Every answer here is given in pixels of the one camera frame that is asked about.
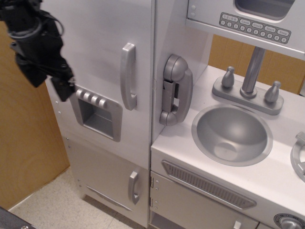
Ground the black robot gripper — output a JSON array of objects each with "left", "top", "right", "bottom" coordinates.
[{"left": 10, "top": 16, "right": 75, "bottom": 102}]

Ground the white fridge door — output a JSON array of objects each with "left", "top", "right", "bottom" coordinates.
[{"left": 42, "top": 0, "right": 154, "bottom": 169}]

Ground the silver fridge handle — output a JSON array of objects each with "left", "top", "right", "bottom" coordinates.
[{"left": 120, "top": 43, "right": 137, "bottom": 111}]

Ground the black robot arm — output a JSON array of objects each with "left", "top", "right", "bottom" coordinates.
[{"left": 0, "top": 0, "right": 75, "bottom": 102}]

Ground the silver ice dispenser panel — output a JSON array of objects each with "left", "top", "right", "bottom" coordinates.
[{"left": 70, "top": 85, "right": 123, "bottom": 142}]

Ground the white lower freezer door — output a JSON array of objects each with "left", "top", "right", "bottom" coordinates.
[{"left": 63, "top": 136, "right": 149, "bottom": 227}]

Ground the black case corner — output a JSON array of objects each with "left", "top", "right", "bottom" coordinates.
[{"left": 0, "top": 207, "right": 35, "bottom": 229}]

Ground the grey vent grille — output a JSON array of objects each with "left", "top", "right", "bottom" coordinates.
[{"left": 161, "top": 160, "right": 256, "bottom": 210}]

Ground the white oven door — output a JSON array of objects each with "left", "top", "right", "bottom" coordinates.
[{"left": 150, "top": 172, "right": 259, "bottom": 229}]

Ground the silver toy sink bowl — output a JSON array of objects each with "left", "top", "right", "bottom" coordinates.
[{"left": 192, "top": 104, "right": 273, "bottom": 167}]

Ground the white toy kitchen cabinet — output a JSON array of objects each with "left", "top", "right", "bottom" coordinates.
[{"left": 151, "top": 0, "right": 305, "bottom": 229}]

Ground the silver toy faucet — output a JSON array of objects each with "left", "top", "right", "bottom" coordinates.
[{"left": 212, "top": 47, "right": 284, "bottom": 115}]

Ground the toy microwave with keypad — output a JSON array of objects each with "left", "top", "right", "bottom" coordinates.
[{"left": 186, "top": 0, "right": 305, "bottom": 60}]

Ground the brown cardboard backing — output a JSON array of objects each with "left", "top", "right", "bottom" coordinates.
[{"left": 209, "top": 35, "right": 305, "bottom": 94}]

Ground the silver stove burner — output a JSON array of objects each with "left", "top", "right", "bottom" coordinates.
[{"left": 290, "top": 132, "right": 305, "bottom": 182}]

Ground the silver stove knob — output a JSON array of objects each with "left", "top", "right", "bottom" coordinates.
[{"left": 274, "top": 213, "right": 305, "bottom": 229}]

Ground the grey toy wall phone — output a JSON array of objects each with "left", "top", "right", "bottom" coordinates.
[{"left": 160, "top": 54, "right": 193, "bottom": 126}]

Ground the silver lower door handle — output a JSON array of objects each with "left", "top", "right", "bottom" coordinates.
[{"left": 128, "top": 171, "right": 139, "bottom": 205}]

